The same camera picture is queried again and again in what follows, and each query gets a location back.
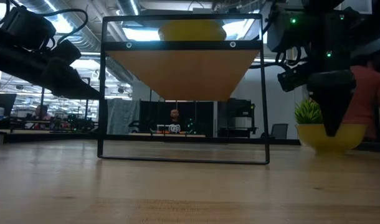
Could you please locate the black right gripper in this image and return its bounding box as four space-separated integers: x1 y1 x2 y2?
306 46 359 138

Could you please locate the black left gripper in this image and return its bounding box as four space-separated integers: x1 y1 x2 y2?
9 39 101 100

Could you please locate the terrazzo-patterned mini bowl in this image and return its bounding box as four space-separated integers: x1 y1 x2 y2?
158 19 227 42
295 123 368 155

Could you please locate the small green potted plant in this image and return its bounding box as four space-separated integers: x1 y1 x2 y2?
293 98 324 125

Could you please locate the person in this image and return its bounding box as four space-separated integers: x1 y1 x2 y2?
341 55 380 141
164 108 186 134
32 105 52 130

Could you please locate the grey office chair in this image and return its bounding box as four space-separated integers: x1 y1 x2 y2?
270 123 290 139

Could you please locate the grey hanging cloth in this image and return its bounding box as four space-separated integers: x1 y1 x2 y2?
107 98 141 136

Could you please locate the black partition panel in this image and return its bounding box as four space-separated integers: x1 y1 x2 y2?
140 100 214 136

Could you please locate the black cabinet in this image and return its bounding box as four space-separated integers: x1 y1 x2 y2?
217 98 259 138

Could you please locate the silver ceiling duct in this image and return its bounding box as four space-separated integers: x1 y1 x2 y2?
20 0 135 85

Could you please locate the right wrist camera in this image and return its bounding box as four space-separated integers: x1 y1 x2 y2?
277 63 310 93

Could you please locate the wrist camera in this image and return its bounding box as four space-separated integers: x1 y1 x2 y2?
1 5 57 51
277 63 310 93

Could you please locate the black aluminium table frame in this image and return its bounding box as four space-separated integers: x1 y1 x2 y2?
0 130 380 153

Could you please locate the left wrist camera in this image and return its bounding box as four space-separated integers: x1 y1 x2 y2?
1 5 57 51

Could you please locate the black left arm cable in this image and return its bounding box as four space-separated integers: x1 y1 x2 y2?
37 8 88 44

